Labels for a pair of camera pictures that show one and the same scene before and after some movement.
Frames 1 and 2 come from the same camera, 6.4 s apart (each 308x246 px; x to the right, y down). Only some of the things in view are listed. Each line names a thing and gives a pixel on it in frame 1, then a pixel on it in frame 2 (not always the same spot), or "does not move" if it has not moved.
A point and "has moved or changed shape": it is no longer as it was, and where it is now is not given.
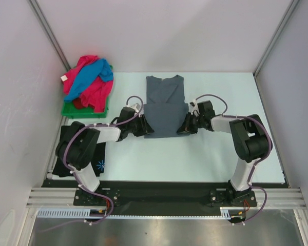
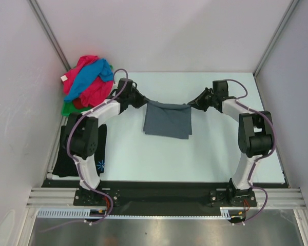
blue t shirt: (100, 67) does not move
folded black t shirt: (97, 166) does not move
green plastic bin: (68, 109) does not move
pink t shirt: (95, 94) does not move
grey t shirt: (166, 107) has moved or changed shape
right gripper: (184, 129) -> (198, 102)
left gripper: (145, 128) -> (141, 100)
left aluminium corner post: (40, 17) does not move
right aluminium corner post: (291, 8) does not move
